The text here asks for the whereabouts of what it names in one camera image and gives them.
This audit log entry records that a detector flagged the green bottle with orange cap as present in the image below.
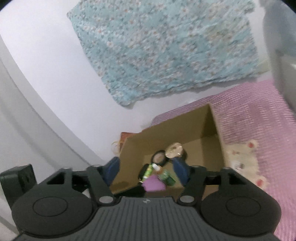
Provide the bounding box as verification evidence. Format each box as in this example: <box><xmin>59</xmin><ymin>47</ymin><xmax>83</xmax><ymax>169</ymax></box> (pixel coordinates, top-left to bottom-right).
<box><xmin>152</xmin><ymin>163</ymin><xmax>176</xmax><ymax>186</ymax></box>

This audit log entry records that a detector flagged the round clear lidded jar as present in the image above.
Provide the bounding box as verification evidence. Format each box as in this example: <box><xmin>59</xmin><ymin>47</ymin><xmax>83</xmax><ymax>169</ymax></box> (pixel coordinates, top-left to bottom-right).
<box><xmin>165</xmin><ymin>143</ymin><xmax>184</xmax><ymax>159</ymax></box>

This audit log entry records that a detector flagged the black round compact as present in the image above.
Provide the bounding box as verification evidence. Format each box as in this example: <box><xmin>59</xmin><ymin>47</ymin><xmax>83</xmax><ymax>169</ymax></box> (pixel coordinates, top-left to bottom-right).
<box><xmin>151</xmin><ymin>150</ymin><xmax>169</xmax><ymax>167</ymax></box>

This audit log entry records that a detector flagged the pink purple pouch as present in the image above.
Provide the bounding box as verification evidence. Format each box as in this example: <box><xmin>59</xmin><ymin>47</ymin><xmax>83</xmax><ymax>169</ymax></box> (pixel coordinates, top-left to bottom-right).
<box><xmin>142</xmin><ymin>175</ymin><xmax>166</xmax><ymax>192</ymax></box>

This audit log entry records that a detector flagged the green tube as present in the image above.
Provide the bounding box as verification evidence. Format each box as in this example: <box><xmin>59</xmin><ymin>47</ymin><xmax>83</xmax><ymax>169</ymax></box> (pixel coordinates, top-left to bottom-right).
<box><xmin>138</xmin><ymin>164</ymin><xmax>154</xmax><ymax>183</ymax></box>

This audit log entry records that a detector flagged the red gift bag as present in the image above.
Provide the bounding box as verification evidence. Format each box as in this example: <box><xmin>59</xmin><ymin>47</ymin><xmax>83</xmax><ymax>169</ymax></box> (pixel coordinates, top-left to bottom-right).
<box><xmin>111</xmin><ymin>132</ymin><xmax>135</xmax><ymax>156</ymax></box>

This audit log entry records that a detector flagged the brown cardboard box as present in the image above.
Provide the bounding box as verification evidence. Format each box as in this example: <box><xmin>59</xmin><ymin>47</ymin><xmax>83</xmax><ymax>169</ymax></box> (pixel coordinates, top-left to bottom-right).
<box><xmin>110</xmin><ymin>104</ymin><xmax>226</xmax><ymax>193</ymax></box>

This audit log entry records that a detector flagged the teal floral hanging cloth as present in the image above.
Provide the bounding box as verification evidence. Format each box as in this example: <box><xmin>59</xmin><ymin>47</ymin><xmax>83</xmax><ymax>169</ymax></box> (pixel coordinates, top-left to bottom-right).
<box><xmin>67</xmin><ymin>1</ymin><xmax>258</xmax><ymax>106</ymax></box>

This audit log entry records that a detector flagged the water dispenser with blue bottle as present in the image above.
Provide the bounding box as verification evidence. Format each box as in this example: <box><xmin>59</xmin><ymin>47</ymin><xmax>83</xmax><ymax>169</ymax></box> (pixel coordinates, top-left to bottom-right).
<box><xmin>260</xmin><ymin>1</ymin><xmax>295</xmax><ymax>108</ymax></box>

